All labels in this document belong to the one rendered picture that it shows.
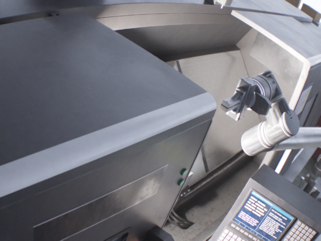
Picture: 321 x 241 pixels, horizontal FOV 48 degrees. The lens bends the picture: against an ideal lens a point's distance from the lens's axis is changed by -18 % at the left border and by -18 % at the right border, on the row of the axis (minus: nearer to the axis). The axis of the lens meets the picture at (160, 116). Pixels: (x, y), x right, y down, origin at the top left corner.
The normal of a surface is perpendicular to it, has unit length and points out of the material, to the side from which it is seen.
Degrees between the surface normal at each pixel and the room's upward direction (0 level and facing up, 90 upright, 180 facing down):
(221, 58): 45
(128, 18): 90
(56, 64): 0
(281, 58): 90
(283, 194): 2
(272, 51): 90
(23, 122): 0
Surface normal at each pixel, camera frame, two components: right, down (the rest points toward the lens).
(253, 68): -0.59, 0.22
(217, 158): 0.76, -0.18
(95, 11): 0.73, 0.55
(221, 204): 0.35, -0.80
